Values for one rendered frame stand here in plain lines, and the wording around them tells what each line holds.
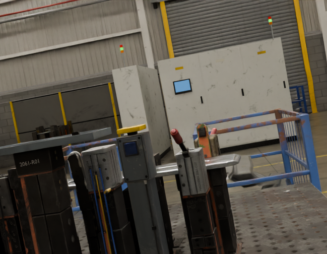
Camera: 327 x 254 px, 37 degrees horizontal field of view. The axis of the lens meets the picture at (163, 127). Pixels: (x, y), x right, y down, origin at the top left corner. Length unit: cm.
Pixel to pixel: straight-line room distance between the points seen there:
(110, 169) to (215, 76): 812
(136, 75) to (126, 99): 51
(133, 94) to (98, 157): 815
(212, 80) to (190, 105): 63
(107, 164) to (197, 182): 26
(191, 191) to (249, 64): 820
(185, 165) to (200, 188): 7
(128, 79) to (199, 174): 825
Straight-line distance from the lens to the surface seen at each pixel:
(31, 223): 130
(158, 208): 121
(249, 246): 162
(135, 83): 948
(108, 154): 137
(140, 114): 947
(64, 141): 118
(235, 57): 945
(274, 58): 952
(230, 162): 141
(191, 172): 131
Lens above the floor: 121
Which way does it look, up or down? 3 degrees down
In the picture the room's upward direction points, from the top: 11 degrees counter-clockwise
